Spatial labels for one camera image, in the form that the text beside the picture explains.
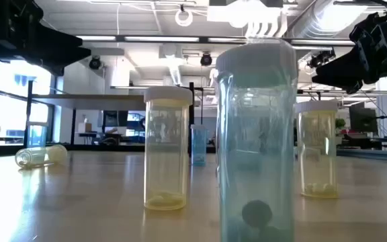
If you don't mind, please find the clear pill bottle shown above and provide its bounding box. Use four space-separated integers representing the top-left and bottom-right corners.
14 144 69 169

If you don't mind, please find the yellow pill bottle white cap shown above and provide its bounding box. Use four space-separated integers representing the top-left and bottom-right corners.
143 85 194 212
294 99 339 199

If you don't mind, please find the black track light cluster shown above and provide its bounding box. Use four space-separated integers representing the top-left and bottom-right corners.
306 49 337 69

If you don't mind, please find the black ceiling spotlight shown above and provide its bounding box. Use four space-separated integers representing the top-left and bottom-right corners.
200 52 213 67
88 55 102 71

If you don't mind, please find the black computer monitor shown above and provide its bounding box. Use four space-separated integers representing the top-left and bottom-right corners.
349 102 380 134

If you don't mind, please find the small green potted plant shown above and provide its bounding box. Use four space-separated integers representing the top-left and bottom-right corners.
334 117 347 136

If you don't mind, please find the black display screen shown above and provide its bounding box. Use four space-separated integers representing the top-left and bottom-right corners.
102 110 130 128

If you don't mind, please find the ceiling strip light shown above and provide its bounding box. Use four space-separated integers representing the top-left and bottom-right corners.
75 34 356 46

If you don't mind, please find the teal pill bottle white cap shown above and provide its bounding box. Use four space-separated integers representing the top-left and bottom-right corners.
214 38 299 242

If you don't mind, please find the white finned ceiling fixture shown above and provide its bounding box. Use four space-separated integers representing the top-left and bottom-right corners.
206 0 288 38

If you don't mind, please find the dark round tablet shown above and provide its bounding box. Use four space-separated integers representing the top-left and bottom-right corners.
241 199 273 228

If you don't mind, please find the silver ventilation duct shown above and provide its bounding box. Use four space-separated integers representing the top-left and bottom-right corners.
289 0 369 38

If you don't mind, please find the wooden shelf black frame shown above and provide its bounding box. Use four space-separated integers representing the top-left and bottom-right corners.
23 79 196 158

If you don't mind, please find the black aluminium table frame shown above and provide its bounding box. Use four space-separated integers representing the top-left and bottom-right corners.
0 142 387 163

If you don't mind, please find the white ring ceiling fixture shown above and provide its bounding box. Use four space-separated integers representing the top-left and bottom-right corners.
174 8 194 28

